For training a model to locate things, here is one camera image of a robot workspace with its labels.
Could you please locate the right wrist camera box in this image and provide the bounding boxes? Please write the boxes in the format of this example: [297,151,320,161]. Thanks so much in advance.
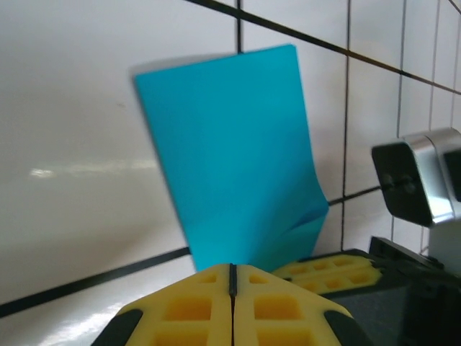
[370,128,461,261]

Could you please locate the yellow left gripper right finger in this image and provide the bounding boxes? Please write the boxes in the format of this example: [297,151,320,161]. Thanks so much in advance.
[232,262,372,346]

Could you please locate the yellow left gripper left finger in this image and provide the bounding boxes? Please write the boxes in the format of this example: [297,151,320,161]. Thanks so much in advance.
[94,262,233,346]

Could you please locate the blue paper sheet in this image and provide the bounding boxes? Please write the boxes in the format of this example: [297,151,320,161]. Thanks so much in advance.
[133,43,331,273]

